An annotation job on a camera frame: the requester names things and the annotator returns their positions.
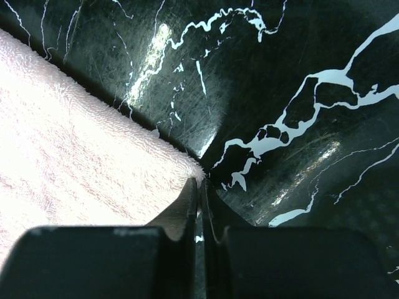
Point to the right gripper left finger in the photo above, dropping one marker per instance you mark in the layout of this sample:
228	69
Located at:
152	261

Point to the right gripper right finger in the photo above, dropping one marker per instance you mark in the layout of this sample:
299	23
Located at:
246	261

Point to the pink towel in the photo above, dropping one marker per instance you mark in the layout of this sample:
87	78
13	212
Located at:
69	159

